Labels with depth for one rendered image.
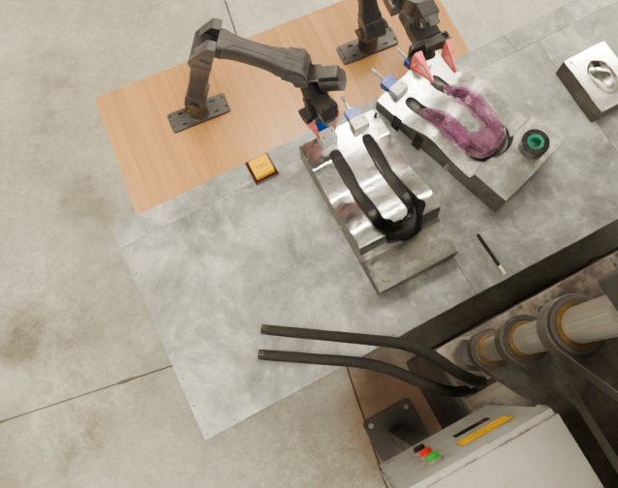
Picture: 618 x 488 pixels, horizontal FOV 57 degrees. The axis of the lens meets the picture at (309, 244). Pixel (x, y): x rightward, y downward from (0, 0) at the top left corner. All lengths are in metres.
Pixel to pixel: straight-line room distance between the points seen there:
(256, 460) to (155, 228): 1.13
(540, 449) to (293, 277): 0.91
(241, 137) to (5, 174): 1.50
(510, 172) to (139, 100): 1.20
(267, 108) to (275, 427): 1.30
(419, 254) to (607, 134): 0.73
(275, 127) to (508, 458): 1.24
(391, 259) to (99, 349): 1.47
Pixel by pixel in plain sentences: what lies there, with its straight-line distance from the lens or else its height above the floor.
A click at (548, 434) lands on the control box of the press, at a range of 1.06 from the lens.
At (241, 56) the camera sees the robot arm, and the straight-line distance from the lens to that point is 1.52.
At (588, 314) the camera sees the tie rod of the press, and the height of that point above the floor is 1.65.
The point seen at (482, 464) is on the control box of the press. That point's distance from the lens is 1.03.
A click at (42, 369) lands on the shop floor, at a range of 2.76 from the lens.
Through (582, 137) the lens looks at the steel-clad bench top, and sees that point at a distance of 2.00.
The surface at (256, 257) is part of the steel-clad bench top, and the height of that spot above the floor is 0.80.
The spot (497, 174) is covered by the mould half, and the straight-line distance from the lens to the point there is 1.74.
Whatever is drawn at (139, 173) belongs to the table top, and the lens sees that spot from 1.90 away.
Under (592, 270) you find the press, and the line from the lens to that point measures 1.89.
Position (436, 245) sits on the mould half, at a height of 0.86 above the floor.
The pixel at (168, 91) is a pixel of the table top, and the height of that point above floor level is 0.80.
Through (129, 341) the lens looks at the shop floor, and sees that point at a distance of 2.62.
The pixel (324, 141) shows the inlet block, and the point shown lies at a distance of 1.68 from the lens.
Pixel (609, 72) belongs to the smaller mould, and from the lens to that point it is 2.07.
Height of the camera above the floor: 2.46
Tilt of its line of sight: 75 degrees down
